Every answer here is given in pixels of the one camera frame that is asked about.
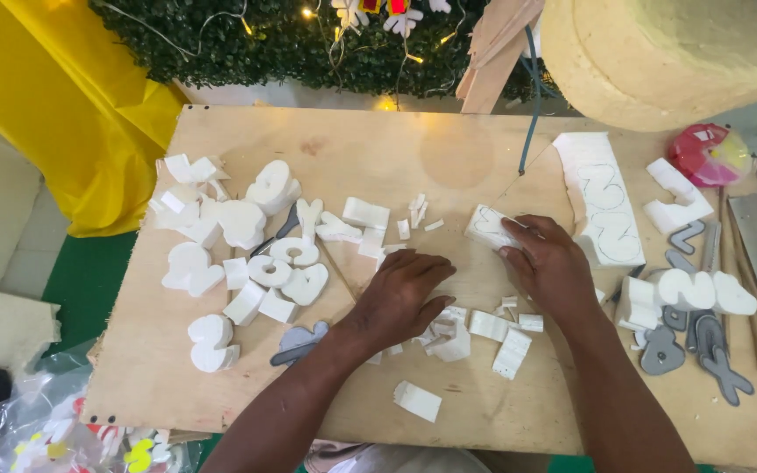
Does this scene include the yellow cloth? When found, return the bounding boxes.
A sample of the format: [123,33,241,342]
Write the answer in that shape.
[0,0,190,239]

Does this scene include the blue cutter cable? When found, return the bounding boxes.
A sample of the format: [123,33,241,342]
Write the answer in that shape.
[518,25,558,176]

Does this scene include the pile of white foam cutouts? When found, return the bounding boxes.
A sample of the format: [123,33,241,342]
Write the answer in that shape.
[149,153,331,374]

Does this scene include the green artificial hedge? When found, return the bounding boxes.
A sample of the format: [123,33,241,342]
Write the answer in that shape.
[88,0,558,103]

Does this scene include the person's light clothing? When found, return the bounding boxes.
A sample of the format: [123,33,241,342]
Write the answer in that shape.
[304,439,492,473]

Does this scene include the long foam strip drawn numbers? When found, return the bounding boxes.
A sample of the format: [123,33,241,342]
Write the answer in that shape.
[552,131,647,269]

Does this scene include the large cream foam cylinder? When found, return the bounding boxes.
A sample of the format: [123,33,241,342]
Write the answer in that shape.
[541,0,757,133]

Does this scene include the wooden hot wire cutter arm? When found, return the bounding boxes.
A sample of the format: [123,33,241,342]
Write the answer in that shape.
[455,0,545,116]

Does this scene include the angled white foam offcut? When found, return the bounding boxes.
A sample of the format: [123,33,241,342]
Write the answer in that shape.
[643,157,715,236]

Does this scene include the string of fairy lights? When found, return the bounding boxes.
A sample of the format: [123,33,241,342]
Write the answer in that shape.
[96,0,471,113]

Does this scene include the white foam piece with outline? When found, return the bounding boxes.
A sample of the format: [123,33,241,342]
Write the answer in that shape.
[464,204,528,252]

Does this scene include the broken cream foam slab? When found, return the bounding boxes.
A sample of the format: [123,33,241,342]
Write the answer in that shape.
[0,290,63,377]

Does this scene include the pink and yellow plastic bag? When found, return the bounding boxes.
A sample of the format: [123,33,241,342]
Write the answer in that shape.
[668,123,754,189]

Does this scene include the person's left hand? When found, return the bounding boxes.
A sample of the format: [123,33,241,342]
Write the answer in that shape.
[344,248,457,360]

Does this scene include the white foam number cutout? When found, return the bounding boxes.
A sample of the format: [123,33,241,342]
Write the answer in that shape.
[615,276,665,333]
[654,267,718,312]
[711,270,757,317]

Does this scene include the clear bag of coloured flowers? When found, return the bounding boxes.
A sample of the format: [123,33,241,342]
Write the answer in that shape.
[0,355,203,473]

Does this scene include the grey number template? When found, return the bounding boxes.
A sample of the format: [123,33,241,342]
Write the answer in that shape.
[693,314,756,407]
[269,320,331,368]
[250,202,302,258]
[639,325,687,377]
[668,219,707,256]

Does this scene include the scattered white foam offcuts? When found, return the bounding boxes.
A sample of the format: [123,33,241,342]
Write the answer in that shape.
[315,193,446,264]

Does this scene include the wooden stick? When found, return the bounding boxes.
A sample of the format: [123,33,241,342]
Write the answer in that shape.
[718,187,757,373]

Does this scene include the person's right hand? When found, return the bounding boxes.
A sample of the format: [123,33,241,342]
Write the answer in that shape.
[498,215,607,327]

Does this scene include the heap of small foam scraps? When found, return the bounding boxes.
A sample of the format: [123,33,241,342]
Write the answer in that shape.
[365,296,519,365]

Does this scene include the white flower decoration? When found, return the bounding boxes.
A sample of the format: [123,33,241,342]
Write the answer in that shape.
[383,8,424,38]
[331,0,370,31]

